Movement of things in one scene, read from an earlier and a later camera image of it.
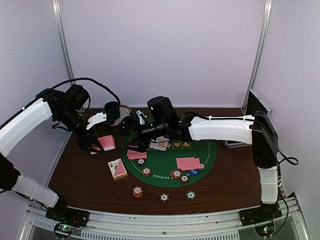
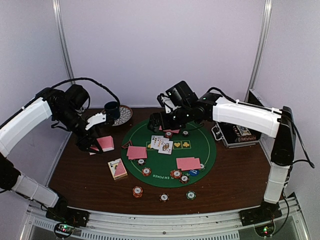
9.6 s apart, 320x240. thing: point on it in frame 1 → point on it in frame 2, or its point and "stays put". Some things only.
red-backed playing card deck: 117,169 stays put
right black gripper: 142,144 → 165,125
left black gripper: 85,144 stays put
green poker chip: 191,195 stays put
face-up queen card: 162,146 → 165,147
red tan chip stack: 137,191 stays put
